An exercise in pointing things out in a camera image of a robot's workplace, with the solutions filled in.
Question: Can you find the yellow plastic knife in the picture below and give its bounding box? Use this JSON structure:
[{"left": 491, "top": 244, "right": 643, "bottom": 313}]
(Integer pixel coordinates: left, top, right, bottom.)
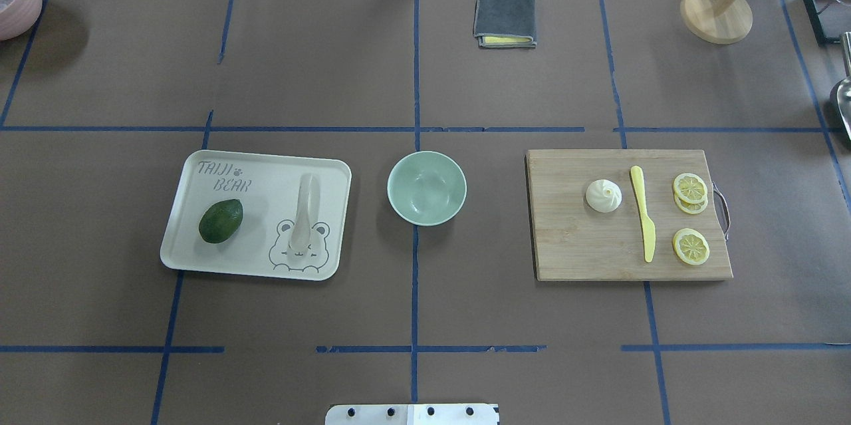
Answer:
[{"left": 630, "top": 165, "right": 657, "bottom": 263}]

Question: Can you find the white ceramic spoon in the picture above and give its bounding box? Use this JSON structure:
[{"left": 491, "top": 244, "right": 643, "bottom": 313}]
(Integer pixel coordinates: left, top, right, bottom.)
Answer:
[{"left": 288, "top": 174, "right": 319, "bottom": 253}]

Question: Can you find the lower lemon slice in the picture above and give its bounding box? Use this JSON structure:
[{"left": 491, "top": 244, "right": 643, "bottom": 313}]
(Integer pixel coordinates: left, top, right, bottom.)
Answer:
[{"left": 672, "top": 228, "right": 711, "bottom": 265}]

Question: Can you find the black square frame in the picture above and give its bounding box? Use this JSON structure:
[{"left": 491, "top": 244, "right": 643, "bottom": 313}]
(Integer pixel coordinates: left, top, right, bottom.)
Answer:
[{"left": 803, "top": 0, "right": 850, "bottom": 46}]

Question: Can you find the middle lemon slice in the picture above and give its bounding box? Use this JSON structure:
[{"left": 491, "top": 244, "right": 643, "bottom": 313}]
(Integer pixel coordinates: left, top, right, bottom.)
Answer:
[{"left": 674, "top": 196, "right": 708, "bottom": 215}]

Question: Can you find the upper lemon slice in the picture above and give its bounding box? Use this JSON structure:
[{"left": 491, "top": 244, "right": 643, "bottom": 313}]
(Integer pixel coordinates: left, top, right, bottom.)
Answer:
[{"left": 672, "top": 173, "right": 709, "bottom": 205}]

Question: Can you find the white steamed bun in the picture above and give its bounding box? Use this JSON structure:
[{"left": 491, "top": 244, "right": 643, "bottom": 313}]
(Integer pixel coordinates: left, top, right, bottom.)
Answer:
[{"left": 584, "top": 179, "right": 622, "bottom": 213}]

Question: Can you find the green avocado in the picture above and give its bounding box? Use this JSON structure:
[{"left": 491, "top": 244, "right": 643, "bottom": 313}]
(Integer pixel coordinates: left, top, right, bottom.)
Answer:
[{"left": 197, "top": 198, "right": 244, "bottom": 244}]

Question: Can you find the wooden mug stand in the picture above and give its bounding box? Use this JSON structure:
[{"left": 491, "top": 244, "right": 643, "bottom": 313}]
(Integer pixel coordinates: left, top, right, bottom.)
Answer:
[{"left": 679, "top": 0, "right": 753, "bottom": 45}]

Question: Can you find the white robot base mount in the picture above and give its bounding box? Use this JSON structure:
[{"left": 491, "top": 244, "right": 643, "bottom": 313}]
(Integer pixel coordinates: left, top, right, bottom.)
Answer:
[{"left": 324, "top": 403, "right": 501, "bottom": 424}]

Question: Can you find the lemon slice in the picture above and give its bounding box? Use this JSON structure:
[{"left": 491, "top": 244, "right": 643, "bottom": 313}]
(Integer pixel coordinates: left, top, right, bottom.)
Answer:
[
  {"left": 674, "top": 196, "right": 708, "bottom": 215},
  {"left": 672, "top": 228, "right": 711, "bottom": 265},
  {"left": 672, "top": 173, "right": 709, "bottom": 205}
]

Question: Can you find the white bear tray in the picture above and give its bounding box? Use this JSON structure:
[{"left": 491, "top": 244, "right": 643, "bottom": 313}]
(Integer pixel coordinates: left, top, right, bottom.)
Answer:
[{"left": 160, "top": 150, "right": 352, "bottom": 281}]

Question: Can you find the steel scoop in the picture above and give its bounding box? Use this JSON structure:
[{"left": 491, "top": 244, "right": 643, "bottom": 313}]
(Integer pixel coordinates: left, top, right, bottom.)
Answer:
[{"left": 832, "top": 32, "right": 850, "bottom": 140}]

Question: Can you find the green ceramic bowl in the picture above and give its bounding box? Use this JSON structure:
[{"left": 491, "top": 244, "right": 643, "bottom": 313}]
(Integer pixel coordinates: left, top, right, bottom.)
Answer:
[{"left": 386, "top": 150, "right": 467, "bottom": 226}]

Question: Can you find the bamboo cutting board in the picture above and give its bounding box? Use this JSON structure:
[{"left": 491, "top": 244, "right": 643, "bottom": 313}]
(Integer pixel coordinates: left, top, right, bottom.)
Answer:
[{"left": 526, "top": 149, "right": 733, "bottom": 281}]

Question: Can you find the grey folded cloth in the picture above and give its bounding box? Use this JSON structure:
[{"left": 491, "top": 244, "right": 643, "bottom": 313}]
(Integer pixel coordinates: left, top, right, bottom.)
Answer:
[{"left": 473, "top": 0, "right": 538, "bottom": 49}]

